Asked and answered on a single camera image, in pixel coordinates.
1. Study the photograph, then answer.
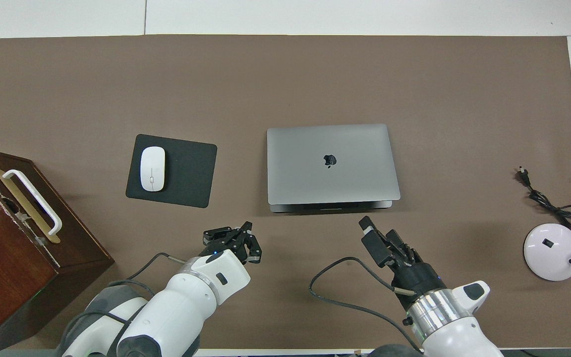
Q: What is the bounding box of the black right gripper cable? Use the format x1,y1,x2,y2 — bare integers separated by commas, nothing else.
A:
309,256,423,354

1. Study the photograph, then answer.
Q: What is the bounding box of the white desk lamp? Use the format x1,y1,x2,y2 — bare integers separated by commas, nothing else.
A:
523,178,571,282

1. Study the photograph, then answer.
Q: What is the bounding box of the dark brown wooden box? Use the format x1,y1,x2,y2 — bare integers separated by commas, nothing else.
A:
0,145,115,357

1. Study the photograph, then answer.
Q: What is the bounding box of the black lamp power cable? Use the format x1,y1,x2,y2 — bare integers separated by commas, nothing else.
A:
517,168,571,271

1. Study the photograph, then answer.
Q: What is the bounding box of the silver Apple laptop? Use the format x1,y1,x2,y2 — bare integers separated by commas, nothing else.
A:
267,123,401,213

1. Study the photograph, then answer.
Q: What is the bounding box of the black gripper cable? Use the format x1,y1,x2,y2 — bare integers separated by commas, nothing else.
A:
309,256,423,354
107,252,188,298

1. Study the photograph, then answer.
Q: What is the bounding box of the white box handle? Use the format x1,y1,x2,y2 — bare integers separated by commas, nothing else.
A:
2,170,63,236

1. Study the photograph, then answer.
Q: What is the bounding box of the black mouse pad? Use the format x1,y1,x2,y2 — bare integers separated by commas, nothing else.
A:
125,134,218,209

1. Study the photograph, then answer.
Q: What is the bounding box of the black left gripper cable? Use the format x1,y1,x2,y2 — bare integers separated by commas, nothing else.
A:
107,252,188,298

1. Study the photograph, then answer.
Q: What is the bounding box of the white computer mouse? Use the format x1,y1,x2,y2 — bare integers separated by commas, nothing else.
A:
140,146,166,192

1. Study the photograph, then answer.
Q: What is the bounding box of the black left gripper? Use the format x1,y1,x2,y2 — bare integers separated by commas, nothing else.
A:
202,221,263,264

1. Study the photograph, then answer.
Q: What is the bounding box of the brown paper table mat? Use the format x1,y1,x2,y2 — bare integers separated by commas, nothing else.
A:
0,35,571,350

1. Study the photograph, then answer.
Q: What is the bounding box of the brass handle plate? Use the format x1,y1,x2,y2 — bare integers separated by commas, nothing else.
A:
0,169,61,244

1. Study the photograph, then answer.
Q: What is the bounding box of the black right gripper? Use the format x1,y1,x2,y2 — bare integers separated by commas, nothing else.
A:
358,216,446,301

